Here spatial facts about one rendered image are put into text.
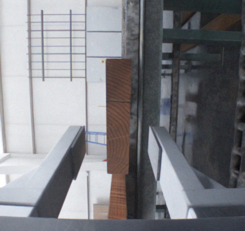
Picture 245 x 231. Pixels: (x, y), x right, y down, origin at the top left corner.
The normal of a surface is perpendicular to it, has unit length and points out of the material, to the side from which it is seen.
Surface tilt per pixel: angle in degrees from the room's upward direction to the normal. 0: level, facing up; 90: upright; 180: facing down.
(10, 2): 87
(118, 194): 90
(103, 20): 90
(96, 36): 90
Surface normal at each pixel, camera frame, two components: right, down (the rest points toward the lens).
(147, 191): 0.01, 0.11
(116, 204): 0.01, -0.99
